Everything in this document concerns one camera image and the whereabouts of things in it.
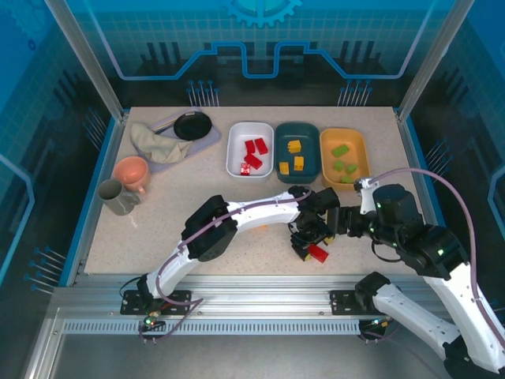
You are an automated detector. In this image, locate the teal plastic container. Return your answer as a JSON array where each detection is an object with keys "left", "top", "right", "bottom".
[{"left": 274, "top": 121, "right": 320, "bottom": 186}]

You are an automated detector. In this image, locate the orange plastic container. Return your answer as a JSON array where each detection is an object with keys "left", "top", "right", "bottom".
[{"left": 319, "top": 126, "right": 371, "bottom": 193}]

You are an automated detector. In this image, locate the white plastic container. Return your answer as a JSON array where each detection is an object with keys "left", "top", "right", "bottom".
[{"left": 225, "top": 121, "right": 275, "bottom": 185}]

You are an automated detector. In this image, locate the lavender plastic tray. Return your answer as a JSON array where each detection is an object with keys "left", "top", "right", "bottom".
[{"left": 132, "top": 107, "right": 222, "bottom": 174}]

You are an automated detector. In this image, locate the black round pan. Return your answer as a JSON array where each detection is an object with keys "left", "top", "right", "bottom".
[{"left": 151, "top": 111, "right": 215, "bottom": 141}]

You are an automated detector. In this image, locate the beige cloth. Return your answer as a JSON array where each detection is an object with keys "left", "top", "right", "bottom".
[{"left": 129, "top": 122, "right": 194, "bottom": 163}]

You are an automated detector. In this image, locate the pink ceramic mug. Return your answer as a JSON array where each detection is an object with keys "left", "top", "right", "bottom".
[{"left": 113, "top": 156, "right": 152, "bottom": 194}]

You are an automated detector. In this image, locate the grey ceramic mug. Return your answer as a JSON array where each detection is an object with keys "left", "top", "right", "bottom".
[{"left": 97, "top": 178, "right": 142, "bottom": 216}]

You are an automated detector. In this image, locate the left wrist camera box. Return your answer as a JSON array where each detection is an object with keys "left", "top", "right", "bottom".
[{"left": 314, "top": 187, "right": 341, "bottom": 212}]

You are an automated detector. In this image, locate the aluminium table side rail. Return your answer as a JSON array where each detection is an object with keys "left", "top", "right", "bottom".
[
  {"left": 58, "top": 114, "right": 131, "bottom": 287},
  {"left": 394, "top": 108, "right": 443, "bottom": 234}
]

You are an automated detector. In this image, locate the aluminium front rail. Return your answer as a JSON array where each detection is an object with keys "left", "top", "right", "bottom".
[{"left": 50, "top": 275, "right": 449, "bottom": 321}]

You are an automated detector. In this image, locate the slotted cable duct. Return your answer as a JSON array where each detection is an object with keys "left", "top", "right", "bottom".
[{"left": 62, "top": 319, "right": 363, "bottom": 337}]

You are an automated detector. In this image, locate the aluminium frame post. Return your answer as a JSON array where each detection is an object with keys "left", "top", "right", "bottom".
[
  {"left": 43, "top": 0, "right": 130, "bottom": 122},
  {"left": 395, "top": 0, "right": 477, "bottom": 122}
]

